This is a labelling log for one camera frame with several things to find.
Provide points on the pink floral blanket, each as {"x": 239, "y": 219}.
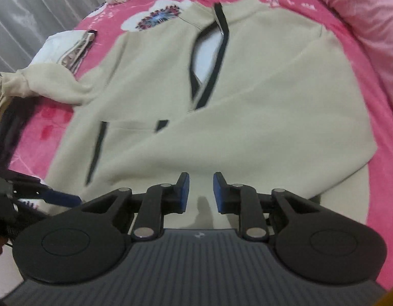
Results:
{"x": 356, "y": 79}

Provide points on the white folded shirt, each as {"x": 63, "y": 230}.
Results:
{"x": 61, "y": 49}

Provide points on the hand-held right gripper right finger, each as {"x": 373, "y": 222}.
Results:
{"x": 219, "y": 194}

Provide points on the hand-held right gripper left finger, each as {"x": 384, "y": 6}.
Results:
{"x": 183, "y": 194}

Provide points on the pink grey quilt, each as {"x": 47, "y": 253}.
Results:
{"x": 365, "y": 16}

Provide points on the grey curtain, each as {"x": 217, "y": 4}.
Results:
{"x": 33, "y": 16}

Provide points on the beige sweatshirt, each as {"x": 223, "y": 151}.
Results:
{"x": 263, "y": 111}

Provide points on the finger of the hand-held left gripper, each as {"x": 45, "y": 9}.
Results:
{"x": 61, "y": 199}

